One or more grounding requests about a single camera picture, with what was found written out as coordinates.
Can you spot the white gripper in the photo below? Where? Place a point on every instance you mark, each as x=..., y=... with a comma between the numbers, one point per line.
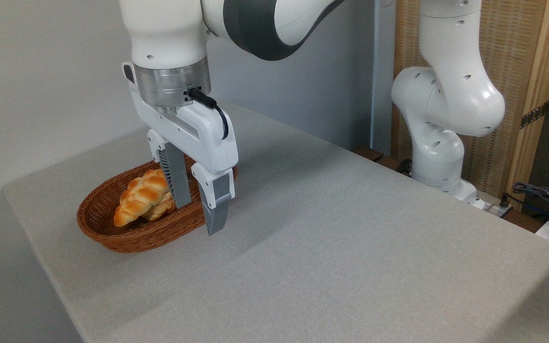
x=205, y=133

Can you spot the braided golden bread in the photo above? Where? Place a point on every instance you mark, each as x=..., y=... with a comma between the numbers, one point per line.
x=141, y=195

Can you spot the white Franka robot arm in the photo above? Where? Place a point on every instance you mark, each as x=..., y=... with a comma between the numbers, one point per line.
x=169, y=28

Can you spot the round cream puff bread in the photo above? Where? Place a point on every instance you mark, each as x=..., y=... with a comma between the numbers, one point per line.
x=162, y=209

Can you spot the brown wicker basket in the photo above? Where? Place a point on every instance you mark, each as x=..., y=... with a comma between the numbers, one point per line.
x=131, y=240

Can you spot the brown wooden block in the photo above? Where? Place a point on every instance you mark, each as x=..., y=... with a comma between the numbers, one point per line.
x=389, y=163
x=369, y=153

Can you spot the white power strip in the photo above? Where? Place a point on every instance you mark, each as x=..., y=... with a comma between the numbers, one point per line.
x=493, y=208

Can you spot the black power plug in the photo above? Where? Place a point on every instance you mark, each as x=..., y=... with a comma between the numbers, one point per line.
x=504, y=200

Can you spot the brass screen hinge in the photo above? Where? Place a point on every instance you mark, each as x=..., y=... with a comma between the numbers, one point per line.
x=534, y=115

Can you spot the wooden woven screen panel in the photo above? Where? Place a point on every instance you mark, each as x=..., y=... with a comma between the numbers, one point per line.
x=510, y=38

